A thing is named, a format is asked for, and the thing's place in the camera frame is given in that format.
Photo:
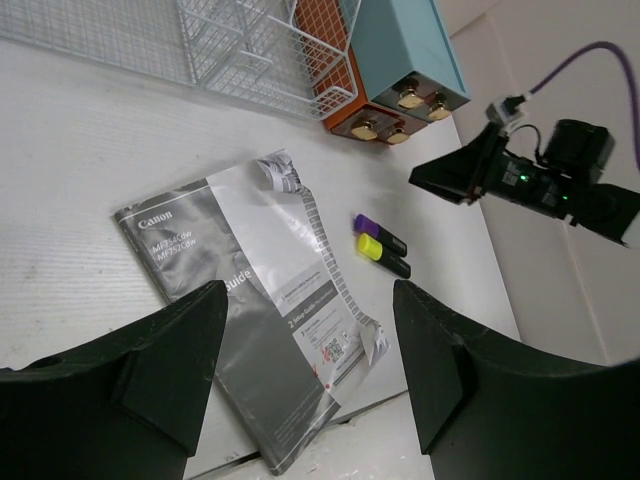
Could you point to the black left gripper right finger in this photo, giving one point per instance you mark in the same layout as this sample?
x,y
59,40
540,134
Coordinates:
x,y
486,406

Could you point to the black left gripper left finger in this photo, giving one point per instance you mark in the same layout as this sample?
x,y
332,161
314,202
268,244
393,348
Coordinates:
x,y
127,405

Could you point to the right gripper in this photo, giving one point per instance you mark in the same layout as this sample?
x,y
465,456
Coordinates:
x,y
482,168

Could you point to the purple cap highlighter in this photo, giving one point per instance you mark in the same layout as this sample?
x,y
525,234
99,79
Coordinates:
x,y
363,224

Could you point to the yellow cap highlighter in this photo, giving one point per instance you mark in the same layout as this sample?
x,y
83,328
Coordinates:
x,y
376,252

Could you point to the grey Canon setup guide booklet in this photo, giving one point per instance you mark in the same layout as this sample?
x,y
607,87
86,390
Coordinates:
x,y
184,242

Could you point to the clear plastic bag with erasers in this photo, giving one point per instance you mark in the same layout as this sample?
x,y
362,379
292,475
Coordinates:
x,y
275,220

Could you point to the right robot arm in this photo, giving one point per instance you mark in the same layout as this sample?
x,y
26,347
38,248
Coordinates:
x,y
578,152

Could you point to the teal and orange drawer box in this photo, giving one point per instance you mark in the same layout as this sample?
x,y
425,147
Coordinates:
x,y
397,74

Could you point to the white wire mesh organizer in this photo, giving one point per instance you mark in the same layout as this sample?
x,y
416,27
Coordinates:
x,y
290,56

